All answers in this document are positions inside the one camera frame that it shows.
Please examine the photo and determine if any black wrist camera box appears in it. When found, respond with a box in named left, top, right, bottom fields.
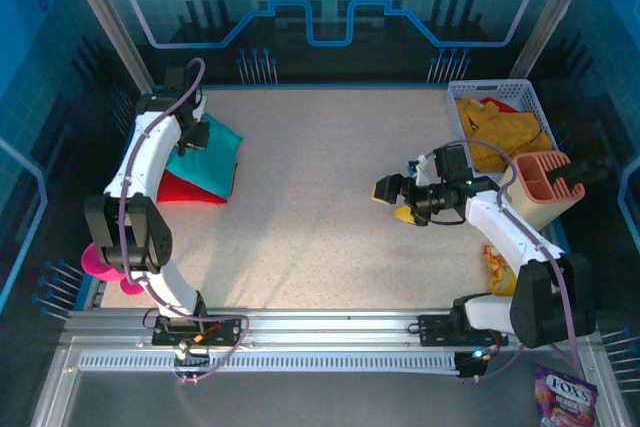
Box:
left=163, top=65, right=190, bottom=94
left=433, top=144, right=472, bottom=183

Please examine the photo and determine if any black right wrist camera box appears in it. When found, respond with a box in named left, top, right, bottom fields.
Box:
left=433, top=144, right=472, bottom=183

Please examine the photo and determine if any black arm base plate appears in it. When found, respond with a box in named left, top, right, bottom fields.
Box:
left=149, top=314, right=240, bottom=349
left=417, top=313, right=509, bottom=349

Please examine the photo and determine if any yellow t-shirt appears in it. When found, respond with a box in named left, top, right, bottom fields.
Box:
left=454, top=96, right=554, bottom=173

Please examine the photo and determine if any white slotted cable duct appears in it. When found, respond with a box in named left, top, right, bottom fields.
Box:
left=77, top=353, right=464, bottom=372

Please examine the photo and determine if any yellow snack bag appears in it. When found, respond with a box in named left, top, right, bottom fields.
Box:
left=480, top=243, right=519, bottom=298

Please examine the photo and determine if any teal t-shirt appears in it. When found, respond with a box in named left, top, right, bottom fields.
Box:
left=164, top=111, right=245, bottom=197

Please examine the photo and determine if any aluminium mounting rail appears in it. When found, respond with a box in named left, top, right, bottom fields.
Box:
left=64, top=306, right=601, bottom=348

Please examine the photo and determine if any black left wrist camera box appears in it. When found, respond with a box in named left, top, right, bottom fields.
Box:
left=163, top=65, right=190, bottom=94

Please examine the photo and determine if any black handled tool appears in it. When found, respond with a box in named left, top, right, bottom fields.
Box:
left=545, top=155, right=614, bottom=187

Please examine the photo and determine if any white perforated plastic basket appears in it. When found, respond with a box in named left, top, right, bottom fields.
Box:
left=446, top=78, right=556, bottom=176

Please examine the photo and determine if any aluminium frame post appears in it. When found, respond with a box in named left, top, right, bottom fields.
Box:
left=55, top=0, right=157, bottom=94
left=508, top=0, right=597, bottom=79

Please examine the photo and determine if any pink cream utensil holder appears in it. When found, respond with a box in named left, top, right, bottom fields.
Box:
left=498, top=149, right=587, bottom=229

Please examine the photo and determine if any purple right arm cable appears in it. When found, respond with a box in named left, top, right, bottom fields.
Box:
left=417, top=139, right=584, bottom=383

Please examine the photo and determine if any pink plastic goblet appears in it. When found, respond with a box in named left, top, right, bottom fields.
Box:
left=81, top=240, right=144, bottom=298

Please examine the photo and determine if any purple Fox's candy bag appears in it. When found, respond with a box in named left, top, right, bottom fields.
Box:
left=533, top=364, right=600, bottom=427

